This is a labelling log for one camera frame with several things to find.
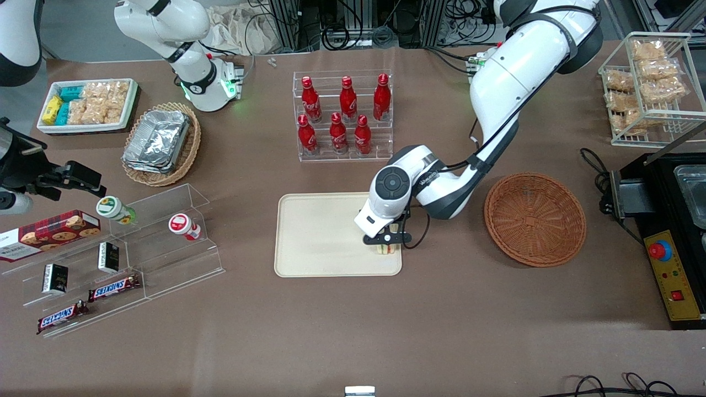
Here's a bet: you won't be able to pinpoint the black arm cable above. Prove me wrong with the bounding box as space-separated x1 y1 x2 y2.
405 8 599 250

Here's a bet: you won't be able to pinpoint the Snickers chocolate bar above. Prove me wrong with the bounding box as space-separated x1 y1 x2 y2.
88 274 142 303
37 301 90 335

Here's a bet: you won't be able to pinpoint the black floor cables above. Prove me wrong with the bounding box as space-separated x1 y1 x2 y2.
556 373 706 397

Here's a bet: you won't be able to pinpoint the black appliance power cable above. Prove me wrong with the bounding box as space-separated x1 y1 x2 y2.
579 147 645 246

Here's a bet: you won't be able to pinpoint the light wicker basket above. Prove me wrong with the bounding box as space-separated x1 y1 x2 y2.
121 102 202 187

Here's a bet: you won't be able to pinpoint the aluminium frame with cables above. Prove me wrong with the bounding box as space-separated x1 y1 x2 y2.
248 0 500 51

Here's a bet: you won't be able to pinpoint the beige plastic tray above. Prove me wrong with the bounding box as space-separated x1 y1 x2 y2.
274 192 403 277

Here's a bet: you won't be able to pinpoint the black countertop appliance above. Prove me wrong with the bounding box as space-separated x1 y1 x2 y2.
609 119 706 331

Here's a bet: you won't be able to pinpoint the clear fried snack bag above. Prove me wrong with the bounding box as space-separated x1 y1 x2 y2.
622 108 647 136
640 77 688 105
638 58 680 81
632 40 666 61
606 91 636 111
603 70 635 92

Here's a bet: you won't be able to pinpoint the small black carton box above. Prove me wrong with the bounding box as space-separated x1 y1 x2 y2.
42 264 69 294
98 242 120 274

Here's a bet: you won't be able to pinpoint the red tartan cookie box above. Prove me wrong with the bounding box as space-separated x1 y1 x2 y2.
0 210 101 263

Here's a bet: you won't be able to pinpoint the clear acrylic bottle rack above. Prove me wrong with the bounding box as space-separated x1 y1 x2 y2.
292 71 393 162

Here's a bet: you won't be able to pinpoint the white plastic bin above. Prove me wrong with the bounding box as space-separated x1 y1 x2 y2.
37 78 138 135

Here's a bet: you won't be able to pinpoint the white wire basket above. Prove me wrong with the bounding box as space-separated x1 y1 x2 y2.
598 32 706 148

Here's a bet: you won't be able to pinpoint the beige crumpled cloth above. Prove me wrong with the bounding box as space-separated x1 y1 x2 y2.
205 3 283 56

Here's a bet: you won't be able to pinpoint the brown woven basket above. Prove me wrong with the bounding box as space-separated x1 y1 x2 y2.
484 173 587 268

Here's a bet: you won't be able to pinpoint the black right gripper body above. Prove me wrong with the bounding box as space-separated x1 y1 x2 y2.
0 119 72 194

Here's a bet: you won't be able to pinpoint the yellow snack packet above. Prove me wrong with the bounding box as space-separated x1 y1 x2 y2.
42 96 63 125

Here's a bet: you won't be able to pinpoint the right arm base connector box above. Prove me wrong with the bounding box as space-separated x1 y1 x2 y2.
220 60 244 101

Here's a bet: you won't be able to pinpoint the green lidded snack cup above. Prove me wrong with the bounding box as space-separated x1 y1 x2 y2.
96 196 136 225

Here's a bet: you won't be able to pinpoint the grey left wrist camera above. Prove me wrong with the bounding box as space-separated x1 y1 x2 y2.
354 205 390 239

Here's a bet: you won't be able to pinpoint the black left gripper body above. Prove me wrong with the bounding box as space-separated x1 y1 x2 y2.
362 219 413 246

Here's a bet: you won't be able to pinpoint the steel food pan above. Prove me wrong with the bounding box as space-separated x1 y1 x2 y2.
673 164 706 230

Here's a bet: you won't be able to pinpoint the red cola bottle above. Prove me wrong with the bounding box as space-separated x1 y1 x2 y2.
301 76 323 123
354 115 373 155
329 112 350 155
339 76 358 122
297 114 319 157
373 73 392 122

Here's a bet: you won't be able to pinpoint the clear acrylic stepped shelf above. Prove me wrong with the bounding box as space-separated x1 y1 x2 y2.
0 184 226 338

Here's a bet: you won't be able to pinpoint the red lidded snack cup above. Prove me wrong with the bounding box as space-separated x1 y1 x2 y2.
168 213 202 242

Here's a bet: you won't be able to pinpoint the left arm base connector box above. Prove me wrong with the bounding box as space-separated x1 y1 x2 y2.
466 47 500 76

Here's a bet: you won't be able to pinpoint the yellow control panel box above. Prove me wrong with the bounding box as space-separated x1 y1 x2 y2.
644 230 704 322

